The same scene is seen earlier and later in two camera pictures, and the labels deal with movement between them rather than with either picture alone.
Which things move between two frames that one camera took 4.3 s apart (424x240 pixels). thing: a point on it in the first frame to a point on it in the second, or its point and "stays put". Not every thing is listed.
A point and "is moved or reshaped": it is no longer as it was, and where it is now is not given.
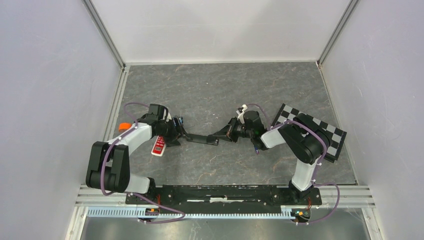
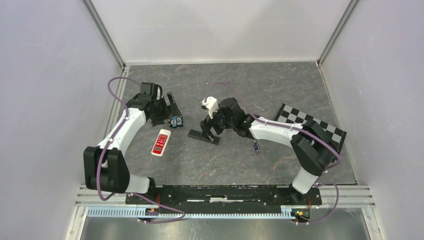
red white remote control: (159, 146) stays put
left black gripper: (177, 132) to (172, 110)
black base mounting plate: (224, 196) stays put
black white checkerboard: (337, 135) stays put
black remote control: (210, 139) is moved or reshaped
